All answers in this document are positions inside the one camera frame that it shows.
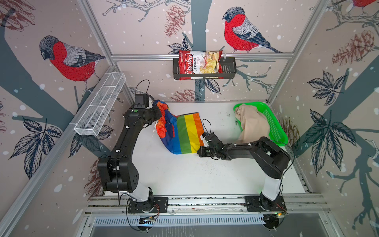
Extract rainbow striped shorts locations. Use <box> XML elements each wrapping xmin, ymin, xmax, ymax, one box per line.
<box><xmin>154</xmin><ymin>100</ymin><xmax>204</xmax><ymax>155</ymax></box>

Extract beige shorts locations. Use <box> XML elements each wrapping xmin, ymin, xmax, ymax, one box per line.
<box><xmin>235</xmin><ymin>104</ymin><xmax>270</xmax><ymax>144</ymax></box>

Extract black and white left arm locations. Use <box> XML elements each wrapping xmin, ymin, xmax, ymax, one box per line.
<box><xmin>97</xmin><ymin>106</ymin><xmax>162</xmax><ymax>213</ymax></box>

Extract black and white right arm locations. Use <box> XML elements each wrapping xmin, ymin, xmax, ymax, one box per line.
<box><xmin>197</xmin><ymin>133</ymin><xmax>291</xmax><ymax>212</ymax></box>

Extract green plastic tray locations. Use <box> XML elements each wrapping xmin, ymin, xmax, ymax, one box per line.
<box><xmin>244</xmin><ymin>102</ymin><xmax>288</xmax><ymax>147</ymax></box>

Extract red cassava chips bag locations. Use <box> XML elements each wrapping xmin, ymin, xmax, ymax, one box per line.
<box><xmin>179</xmin><ymin>50</ymin><xmax>223</xmax><ymax>76</ymax></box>

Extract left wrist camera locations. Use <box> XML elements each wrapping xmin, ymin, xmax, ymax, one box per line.
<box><xmin>133</xmin><ymin>93</ymin><xmax>150</xmax><ymax>109</ymax></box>

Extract white wire mesh shelf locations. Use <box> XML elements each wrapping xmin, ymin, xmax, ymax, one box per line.
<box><xmin>74</xmin><ymin>72</ymin><xmax>126</xmax><ymax>136</ymax></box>

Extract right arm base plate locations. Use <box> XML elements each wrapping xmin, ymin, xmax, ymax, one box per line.
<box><xmin>244</xmin><ymin>195</ymin><xmax>287</xmax><ymax>212</ymax></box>

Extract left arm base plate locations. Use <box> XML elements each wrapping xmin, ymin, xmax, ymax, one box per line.
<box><xmin>127</xmin><ymin>197</ymin><xmax>168</xmax><ymax>214</ymax></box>

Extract black wire basket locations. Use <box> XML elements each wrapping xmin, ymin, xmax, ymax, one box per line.
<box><xmin>172</xmin><ymin>57</ymin><xmax>237</xmax><ymax>80</ymax></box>

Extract aluminium horizontal frame bar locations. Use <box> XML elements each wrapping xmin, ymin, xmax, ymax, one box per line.
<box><xmin>111</xmin><ymin>52</ymin><xmax>295</xmax><ymax>62</ymax></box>

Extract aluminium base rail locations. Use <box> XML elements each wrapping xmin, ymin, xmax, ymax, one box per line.
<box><xmin>83</xmin><ymin>193</ymin><xmax>331</xmax><ymax>216</ymax></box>

